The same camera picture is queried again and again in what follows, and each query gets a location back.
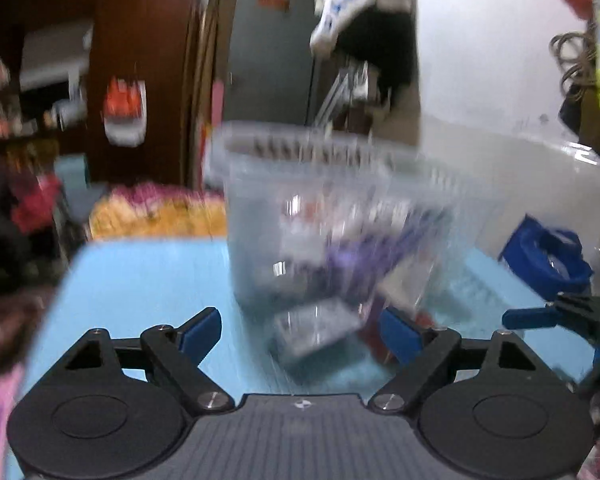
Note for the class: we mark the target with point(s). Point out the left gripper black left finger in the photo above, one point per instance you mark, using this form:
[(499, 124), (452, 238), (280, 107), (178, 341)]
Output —
[(173, 357)]

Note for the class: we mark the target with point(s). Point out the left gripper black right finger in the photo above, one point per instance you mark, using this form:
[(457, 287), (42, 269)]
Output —
[(426, 356)]

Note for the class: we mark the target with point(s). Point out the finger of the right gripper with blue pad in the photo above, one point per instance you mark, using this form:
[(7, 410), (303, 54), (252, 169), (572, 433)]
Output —
[(531, 319)]

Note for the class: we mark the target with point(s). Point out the grey packet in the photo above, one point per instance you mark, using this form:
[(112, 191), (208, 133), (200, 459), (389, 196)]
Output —
[(303, 331)]

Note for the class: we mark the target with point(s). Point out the blue printed tote bag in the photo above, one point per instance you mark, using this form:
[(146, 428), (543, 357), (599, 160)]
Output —
[(549, 261)]

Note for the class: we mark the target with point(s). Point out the white plastic laundry basket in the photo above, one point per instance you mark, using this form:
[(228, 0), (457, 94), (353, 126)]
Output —
[(312, 215)]

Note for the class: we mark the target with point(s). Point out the orange white hanging bag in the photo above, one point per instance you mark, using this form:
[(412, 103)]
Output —
[(125, 113)]

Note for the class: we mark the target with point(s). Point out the grey door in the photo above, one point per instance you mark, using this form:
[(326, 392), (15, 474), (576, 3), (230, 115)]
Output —
[(270, 67)]

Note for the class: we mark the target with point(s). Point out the dark red wooden wardrobe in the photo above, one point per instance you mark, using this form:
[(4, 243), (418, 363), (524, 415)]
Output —
[(147, 40)]

